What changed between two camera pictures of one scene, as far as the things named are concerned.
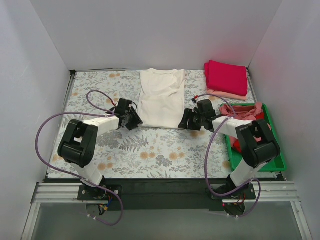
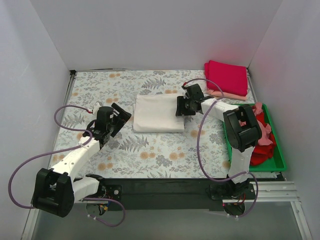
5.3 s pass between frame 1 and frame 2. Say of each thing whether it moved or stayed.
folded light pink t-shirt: stayed
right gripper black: moved
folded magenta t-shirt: stayed
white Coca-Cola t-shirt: moved
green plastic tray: stayed
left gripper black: moved
